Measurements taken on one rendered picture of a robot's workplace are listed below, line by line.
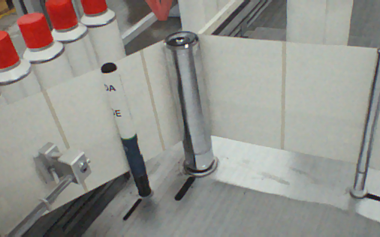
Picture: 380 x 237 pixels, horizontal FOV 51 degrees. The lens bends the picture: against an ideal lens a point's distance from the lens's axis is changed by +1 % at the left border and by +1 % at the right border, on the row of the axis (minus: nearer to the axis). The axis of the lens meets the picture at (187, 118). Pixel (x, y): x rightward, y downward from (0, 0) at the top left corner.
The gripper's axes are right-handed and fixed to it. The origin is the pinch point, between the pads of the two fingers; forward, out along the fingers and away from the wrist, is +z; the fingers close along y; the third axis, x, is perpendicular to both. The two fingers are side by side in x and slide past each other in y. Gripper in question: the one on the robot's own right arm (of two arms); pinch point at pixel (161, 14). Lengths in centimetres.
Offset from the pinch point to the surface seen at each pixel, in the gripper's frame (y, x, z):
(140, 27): 5.8, 9.6, 5.8
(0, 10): 171, 305, 97
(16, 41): 131, 240, 101
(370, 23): 43, -25, 19
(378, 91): -12.9, -32.1, -0.7
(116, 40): -7.7, 3.3, 0.8
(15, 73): -23.6, 4.7, -2.6
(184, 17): 17.2, 7.1, 8.7
